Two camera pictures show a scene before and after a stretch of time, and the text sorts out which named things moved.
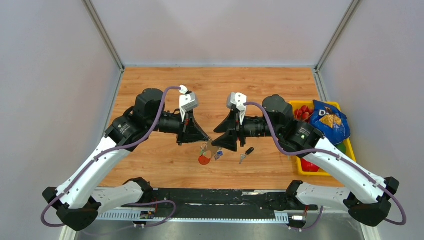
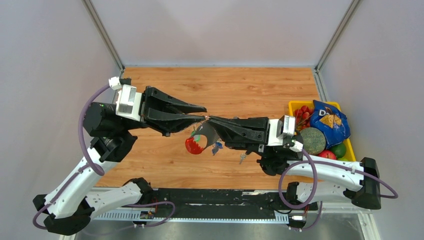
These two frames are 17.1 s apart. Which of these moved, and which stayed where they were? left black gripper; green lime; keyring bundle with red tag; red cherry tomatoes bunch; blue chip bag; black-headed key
Moved: left black gripper; keyring bundle with red tag
Stayed: blue chip bag; red cherry tomatoes bunch; black-headed key; green lime
